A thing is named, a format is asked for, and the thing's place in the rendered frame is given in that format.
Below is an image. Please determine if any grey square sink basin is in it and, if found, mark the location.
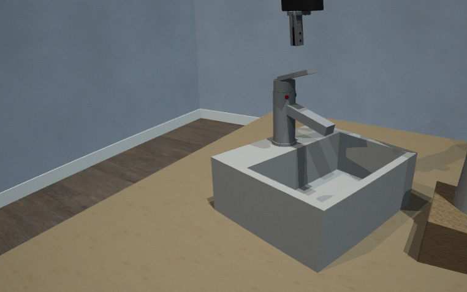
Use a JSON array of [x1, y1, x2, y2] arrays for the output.
[[211, 126, 417, 273]]

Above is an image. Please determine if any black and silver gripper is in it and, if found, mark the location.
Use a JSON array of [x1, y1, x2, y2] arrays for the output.
[[281, 0, 324, 46]]

